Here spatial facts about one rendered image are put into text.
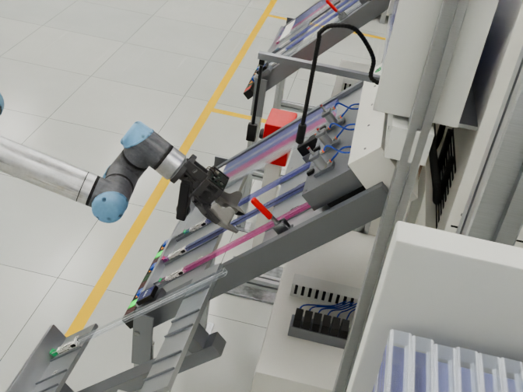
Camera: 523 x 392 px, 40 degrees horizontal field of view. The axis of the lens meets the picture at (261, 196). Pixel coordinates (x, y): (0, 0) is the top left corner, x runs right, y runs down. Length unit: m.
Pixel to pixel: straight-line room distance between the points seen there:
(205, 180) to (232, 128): 2.41
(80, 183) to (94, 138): 2.25
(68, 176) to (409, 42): 0.83
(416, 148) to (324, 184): 0.24
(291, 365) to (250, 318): 1.03
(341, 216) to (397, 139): 0.24
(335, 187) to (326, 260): 0.73
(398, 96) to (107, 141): 2.71
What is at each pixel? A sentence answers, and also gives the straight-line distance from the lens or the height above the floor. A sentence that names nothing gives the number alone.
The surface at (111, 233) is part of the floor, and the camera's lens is 3.24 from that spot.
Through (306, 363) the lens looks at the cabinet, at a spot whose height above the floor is 0.62.
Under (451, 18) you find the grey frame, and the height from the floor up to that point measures 1.59.
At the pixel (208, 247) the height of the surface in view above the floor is 0.84.
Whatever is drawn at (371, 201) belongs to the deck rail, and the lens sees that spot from 1.48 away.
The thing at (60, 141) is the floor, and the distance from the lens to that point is 3.90.
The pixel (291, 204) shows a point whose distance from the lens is 1.70.
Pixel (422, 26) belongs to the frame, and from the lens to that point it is 1.31.
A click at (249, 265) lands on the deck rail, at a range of 1.62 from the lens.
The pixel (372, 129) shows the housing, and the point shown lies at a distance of 1.54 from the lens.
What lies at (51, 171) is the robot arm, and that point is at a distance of 1.70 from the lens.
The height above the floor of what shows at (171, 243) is 0.73.
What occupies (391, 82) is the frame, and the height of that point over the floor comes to 1.45.
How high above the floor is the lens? 1.97
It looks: 33 degrees down
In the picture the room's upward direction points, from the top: 9 degrees clockwise
